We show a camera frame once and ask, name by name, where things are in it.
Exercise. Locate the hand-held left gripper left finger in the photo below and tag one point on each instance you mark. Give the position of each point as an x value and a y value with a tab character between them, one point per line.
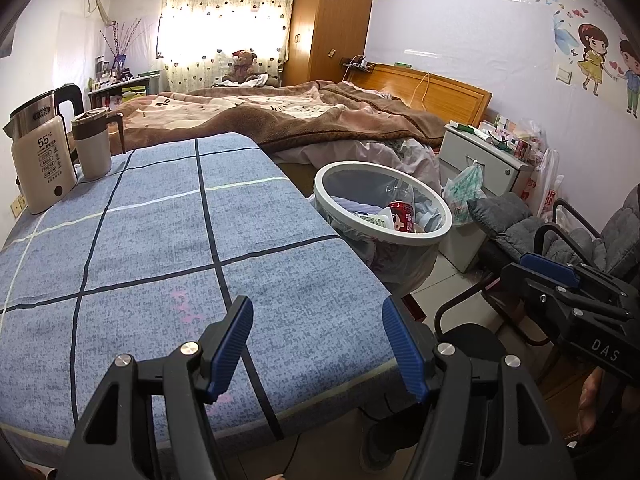
230	345

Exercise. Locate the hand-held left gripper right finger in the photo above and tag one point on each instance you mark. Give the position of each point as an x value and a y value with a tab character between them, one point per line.
405	350

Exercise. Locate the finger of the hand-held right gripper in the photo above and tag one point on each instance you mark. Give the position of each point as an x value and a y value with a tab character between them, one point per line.
530	285
547	267

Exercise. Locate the white rimmed trash bin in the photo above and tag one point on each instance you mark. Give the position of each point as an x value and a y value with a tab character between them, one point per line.
400	239

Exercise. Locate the red drink can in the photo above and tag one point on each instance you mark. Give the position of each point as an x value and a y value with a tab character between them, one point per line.
402	217

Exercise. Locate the person's right hand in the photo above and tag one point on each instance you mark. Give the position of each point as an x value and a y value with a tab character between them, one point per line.
590	400

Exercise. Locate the grey cushioned black chair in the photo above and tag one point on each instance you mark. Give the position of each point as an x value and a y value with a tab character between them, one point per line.
505	220

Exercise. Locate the white red print plastic bag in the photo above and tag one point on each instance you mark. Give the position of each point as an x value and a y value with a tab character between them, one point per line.
545	185

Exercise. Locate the green print plastic bag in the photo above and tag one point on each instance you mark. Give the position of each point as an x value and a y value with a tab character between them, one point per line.
465	190

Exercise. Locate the blue plaid tablecloth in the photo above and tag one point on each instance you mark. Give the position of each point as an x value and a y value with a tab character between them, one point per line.
150	260

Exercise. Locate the white nightstand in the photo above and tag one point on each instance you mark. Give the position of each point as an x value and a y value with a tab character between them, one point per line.
480	155

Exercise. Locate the pile of small boxes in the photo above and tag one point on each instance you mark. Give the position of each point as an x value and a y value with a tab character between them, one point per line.
510	135

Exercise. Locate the wooden bed headboard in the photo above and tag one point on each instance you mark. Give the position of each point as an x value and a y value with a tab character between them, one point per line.
450	92

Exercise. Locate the pink bed sheet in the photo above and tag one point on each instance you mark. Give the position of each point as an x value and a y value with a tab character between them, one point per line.
360	152

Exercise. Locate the beige mug with brown band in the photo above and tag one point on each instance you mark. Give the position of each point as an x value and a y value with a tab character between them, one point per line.
92	155

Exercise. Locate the brown bed blanket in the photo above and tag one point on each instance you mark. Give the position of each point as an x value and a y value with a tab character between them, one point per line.
300	115

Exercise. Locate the cream electric kettle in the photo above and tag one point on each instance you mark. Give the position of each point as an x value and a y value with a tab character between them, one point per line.
42	170

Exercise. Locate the brown teddy bear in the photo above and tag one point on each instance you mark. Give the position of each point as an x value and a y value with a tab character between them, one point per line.
242	67

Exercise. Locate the cluttered desk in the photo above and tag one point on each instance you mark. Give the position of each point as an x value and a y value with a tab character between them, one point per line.
125	87

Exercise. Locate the vase of flower branches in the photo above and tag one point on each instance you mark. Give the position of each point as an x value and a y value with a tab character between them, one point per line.
122	45

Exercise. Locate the wooden wardrobe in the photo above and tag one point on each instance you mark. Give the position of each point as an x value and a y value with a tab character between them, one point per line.
330	20

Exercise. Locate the white wall switch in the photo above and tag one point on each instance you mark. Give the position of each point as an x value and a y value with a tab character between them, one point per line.
564	75

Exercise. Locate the cartoon couple wall decal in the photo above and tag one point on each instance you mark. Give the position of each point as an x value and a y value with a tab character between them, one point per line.
595	55

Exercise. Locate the wall socket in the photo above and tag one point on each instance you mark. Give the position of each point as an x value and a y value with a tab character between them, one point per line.
18	206

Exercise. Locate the small wall shelf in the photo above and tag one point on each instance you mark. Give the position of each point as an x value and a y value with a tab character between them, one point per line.
357	64

